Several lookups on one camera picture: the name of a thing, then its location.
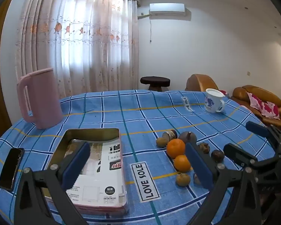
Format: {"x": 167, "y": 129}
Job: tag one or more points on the dark round stool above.
{"x": 154, "y": 80}

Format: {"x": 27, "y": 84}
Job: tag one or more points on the white air conditioner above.
{"x": 167, "y": 8}

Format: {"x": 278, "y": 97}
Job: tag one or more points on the white cup with blue print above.
{"x": 212, "y": 103}

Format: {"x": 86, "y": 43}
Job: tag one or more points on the pink floral pillow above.
{"x": 267, "y": 107}

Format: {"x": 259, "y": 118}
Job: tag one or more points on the small orange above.
{"x": 182, "y": 163}

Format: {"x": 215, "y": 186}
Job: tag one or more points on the blue checkered tablecloth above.
{"x": 142, "y": 121}

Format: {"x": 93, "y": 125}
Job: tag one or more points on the grey purple passion fruit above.
{"x": 186, "y": 137}

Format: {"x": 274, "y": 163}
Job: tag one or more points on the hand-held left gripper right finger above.
{"x": 199, "y": 166}

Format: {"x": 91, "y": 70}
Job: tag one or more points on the pink plastic pitcher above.
{"x": 42, "y": 98}

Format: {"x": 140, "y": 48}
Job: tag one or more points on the small tan round fruit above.
{"x": 160, "y": 142}

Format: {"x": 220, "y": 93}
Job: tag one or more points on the dark brown chestnut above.
{"x": 217, "y": 155}

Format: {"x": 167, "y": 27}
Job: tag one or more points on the brown fruit with dry husk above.
{"x": 204, "y": 148}

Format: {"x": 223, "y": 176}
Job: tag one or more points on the large orange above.
{"x": 175, "y": 148}

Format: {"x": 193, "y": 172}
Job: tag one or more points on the tan wrinkled fruit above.
{"x": 183, "y": 179}

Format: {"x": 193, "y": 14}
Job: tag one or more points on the small pale brown nut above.
{"x": 196, "y": 179}

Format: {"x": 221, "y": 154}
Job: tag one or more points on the pink rectangular tin box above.
{"x": 91, "y": 134}

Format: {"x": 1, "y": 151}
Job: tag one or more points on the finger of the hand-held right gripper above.
{"x": 257, "y": 127}
{"x": 238, "y": 154}

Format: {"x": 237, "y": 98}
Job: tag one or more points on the printed white paper sheet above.
{"x": 103, "y": 182}

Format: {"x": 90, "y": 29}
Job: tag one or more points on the brown leather sofa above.
{"x": 260, "y": 93}

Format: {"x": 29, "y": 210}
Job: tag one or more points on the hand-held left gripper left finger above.
{"x": 76, "y": 166}

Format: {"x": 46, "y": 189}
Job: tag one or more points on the pink floral sheer curtain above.
{"x": 84, "y": 39}

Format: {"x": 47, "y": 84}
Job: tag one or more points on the black smartphone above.
{"x": 10, "y": 168}

